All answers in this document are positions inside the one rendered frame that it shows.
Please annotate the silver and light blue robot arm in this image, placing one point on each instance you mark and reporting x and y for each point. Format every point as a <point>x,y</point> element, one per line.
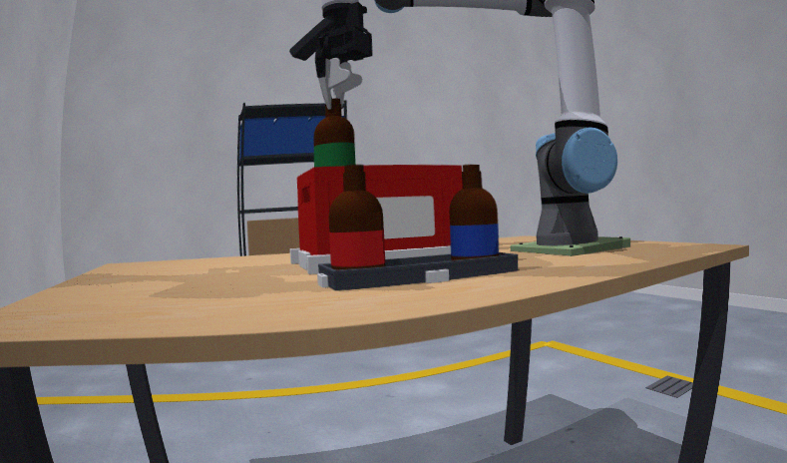
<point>585,159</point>

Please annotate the brown bottle with blue label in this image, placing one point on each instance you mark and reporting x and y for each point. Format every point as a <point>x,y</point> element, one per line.
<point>474,228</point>

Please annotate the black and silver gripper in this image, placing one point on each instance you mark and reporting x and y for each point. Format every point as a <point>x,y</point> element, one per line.
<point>328,66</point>

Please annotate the red plastic crate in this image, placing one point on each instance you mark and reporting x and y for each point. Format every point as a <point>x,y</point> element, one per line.
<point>415,200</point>

